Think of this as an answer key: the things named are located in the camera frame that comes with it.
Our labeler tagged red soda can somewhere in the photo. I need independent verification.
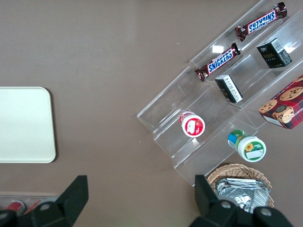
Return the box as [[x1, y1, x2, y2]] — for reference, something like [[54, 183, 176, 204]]
[[23, 199, 47, 215], [4, 200, 26, 215]]

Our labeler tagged cream rounded plastic tray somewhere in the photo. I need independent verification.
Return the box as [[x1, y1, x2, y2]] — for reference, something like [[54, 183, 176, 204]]
[[0, 86, 57, 164]]

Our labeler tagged small black carton box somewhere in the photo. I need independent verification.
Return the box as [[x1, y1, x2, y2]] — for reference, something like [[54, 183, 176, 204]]
[[214, 74, 244, 104]]

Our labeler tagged woven wicker basket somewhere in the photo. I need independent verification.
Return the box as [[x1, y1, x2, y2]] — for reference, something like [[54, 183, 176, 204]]
[[206, 163, 275, 209]]

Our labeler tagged foil wrapped sandwich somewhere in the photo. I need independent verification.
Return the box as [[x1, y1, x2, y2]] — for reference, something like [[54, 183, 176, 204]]
[[214, 178, 271, 214]]

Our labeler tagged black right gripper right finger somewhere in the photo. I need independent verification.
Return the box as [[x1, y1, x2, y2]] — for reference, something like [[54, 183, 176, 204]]
[[189, 175, 240, 227]]

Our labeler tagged red chocolate chip cookie box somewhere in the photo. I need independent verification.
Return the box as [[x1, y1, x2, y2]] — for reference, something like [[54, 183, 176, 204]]
[[258, 74, 303, 130]]

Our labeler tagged upper black small box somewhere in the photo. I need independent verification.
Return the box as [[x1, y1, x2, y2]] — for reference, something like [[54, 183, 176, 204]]
[[256, 37, 293, 70]]

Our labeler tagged clear plastic can holder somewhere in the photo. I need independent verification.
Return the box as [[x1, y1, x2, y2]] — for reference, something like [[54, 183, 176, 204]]
[[0, 191, 59, 215]]

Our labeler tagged red lidded strawberry jar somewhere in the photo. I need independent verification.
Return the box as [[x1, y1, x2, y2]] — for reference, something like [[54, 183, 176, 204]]
[[179, 111, 206, 138]]

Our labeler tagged green lidded sunflower jar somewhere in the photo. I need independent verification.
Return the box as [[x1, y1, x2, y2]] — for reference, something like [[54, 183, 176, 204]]
[[227, 129, 267, 163]]

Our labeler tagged clear acrylic stepped display riser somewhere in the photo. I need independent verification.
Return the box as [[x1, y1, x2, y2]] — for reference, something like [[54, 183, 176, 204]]
[[136, 66, 259, 187], [189, 0, 303, 131]]

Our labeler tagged Snickers chocolate bar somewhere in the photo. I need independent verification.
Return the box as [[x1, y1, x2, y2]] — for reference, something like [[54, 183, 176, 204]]
[[234, 2, 287, 42], [195, 42, 241, 82]]

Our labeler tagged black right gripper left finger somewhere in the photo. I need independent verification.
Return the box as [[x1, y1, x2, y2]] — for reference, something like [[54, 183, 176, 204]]
[[18, 175, 89, 227]]

